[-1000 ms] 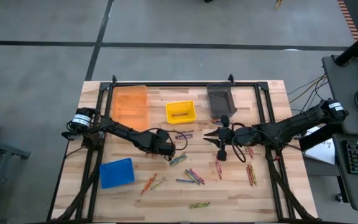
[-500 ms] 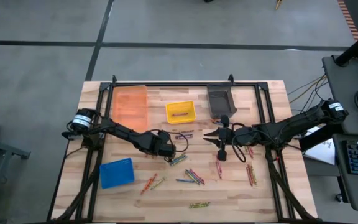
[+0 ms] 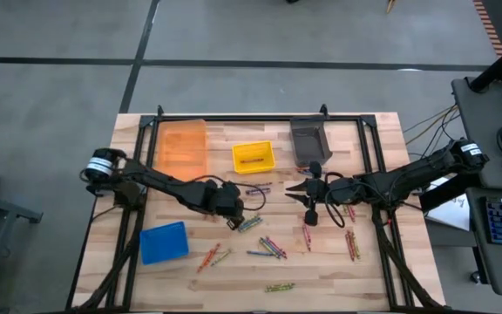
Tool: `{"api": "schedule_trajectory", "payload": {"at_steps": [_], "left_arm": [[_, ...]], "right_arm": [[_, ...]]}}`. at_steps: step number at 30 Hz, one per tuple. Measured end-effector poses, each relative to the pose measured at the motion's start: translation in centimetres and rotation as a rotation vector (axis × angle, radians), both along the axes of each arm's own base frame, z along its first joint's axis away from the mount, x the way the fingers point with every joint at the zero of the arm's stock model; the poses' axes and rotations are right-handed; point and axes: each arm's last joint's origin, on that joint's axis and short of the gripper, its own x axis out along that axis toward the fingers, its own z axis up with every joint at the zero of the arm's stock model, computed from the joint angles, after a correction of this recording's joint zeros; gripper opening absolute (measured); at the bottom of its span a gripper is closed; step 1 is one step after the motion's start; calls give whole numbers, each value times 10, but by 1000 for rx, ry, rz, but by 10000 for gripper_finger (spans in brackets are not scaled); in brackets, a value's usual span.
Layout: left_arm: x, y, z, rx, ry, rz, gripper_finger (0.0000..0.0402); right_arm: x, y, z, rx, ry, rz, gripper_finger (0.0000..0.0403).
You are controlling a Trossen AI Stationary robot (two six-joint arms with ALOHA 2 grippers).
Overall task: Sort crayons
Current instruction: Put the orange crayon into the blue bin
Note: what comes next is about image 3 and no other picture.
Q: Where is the orange crayon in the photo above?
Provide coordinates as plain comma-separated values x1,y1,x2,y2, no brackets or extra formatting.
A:
195,246,217,275
201,242,222,270

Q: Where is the black diagonal bar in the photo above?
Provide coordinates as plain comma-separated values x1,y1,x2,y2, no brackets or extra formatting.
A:
418,172,482,214

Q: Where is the orange translucent plastic bin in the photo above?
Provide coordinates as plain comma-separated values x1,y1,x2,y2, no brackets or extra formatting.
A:
153,118,210,181

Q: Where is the grey side cart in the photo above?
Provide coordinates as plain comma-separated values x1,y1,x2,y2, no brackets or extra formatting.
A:
0,189,44,313

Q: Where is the white paper sheet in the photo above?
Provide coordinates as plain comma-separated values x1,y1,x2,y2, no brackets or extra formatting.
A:
424,174,472,232

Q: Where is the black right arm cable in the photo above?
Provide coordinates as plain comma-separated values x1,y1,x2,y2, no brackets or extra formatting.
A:
323,172,347,229

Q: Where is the blue plastic basket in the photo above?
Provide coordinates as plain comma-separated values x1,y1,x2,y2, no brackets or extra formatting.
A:
139,220,190,266

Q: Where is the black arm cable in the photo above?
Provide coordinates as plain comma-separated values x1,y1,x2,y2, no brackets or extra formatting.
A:
323,172,347,229
189,174,268,213

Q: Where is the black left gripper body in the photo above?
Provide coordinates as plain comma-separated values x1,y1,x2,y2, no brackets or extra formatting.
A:
207,181,246,219

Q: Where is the purple blue crayon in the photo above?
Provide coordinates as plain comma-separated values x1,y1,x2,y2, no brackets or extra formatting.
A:
261,236,283,259

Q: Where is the grey plastic bin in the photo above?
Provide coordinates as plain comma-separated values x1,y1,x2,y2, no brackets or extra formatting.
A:
288,116,335,168

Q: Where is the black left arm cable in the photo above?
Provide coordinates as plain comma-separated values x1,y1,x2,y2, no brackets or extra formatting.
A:
189,174,268,213

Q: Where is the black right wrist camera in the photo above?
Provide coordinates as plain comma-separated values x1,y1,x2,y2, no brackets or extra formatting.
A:
329,175,357,206

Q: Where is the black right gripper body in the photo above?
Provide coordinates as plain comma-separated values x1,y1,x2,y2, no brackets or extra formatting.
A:
305,160,331,227

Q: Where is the pink red crayon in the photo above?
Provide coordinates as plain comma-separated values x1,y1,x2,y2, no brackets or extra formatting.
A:
302,222,313,253

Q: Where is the yellow plastic basket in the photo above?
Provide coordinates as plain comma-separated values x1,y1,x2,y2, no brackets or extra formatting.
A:
231,140,277,175

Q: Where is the black pole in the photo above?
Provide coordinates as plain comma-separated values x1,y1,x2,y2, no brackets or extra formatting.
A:
470,33,502,94

